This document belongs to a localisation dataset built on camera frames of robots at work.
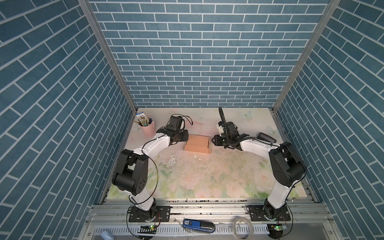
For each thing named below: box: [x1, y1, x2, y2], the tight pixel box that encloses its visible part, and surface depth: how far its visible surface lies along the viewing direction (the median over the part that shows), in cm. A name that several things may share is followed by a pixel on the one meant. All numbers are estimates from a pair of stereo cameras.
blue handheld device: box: [182, 218, 216, 233], surface depth 70 cm
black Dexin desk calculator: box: [256, 132, 277, 143], surface depth 104 cm
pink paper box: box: [184, 134, 211, 154], surface depth 96 cm
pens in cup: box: [133, 116, 153, 127], surface depth 95 cm
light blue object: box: [100, 229, 115, 240], surface depth 67 cm
